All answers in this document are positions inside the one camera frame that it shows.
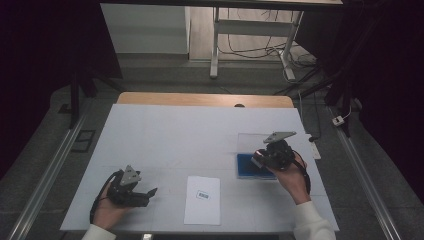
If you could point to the person's left hand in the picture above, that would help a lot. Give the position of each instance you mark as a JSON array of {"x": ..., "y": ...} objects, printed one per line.
[{"x": 106, "y": 213}]

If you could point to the dark round table knob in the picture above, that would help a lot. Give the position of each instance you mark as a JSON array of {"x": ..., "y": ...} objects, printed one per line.
[{"x": 239, "y": 105}]

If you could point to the white paper sheet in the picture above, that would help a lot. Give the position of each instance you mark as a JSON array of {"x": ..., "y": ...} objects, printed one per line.
[{"x": 202, "y": 206}]

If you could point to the dark curtain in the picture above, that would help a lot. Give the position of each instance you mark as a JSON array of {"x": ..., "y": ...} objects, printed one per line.
[
  {"x": 386, "y": 83},
  {"x": 40, "y": 60}
]

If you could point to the white table cover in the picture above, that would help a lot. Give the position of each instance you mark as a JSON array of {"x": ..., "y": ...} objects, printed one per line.
[{"x": 173, "y": 140}]

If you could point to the small dark floor plate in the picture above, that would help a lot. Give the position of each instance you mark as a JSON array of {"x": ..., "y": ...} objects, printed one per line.
[{"x": 64, "y": 108}]

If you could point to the black stand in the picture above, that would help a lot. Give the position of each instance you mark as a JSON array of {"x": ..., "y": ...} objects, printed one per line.
[
  {"x": 340, "y": 93},
  {"x": 75, "y": 100}
]

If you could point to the white cabinet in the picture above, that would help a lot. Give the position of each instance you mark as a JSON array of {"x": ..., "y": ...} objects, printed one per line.
[{"x": 146, "y": 30}]

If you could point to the white desk frame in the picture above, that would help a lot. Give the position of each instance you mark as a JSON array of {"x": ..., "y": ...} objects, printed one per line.
[{"x": 253, "y": 28}]

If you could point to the red and white stamp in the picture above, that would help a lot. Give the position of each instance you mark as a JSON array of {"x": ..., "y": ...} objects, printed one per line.
[{"x": 256, "y": 160}]

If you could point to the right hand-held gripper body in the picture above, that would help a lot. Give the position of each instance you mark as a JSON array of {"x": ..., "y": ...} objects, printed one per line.
[{"x": 280, "y": 155}]

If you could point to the wooden table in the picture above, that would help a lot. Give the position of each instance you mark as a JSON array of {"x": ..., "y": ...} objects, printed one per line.
[{"x": 200, "y": 99}]

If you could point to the person's right hand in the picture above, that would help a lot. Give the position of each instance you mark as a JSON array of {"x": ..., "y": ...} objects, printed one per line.
[{"x": 293, "y": 183}]

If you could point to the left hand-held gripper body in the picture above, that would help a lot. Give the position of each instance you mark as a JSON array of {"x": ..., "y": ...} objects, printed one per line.
[{"x": 126, "y": 186}]

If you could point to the black floor socket frame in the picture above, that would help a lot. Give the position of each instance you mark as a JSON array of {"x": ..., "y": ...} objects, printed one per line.
[{"x": 83, "y": 141}]

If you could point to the aluminium rail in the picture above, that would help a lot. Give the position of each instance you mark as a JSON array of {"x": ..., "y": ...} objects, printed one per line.
[
  {"x": 363, "y": 176},
  {"x": 46, "y": 180}
]

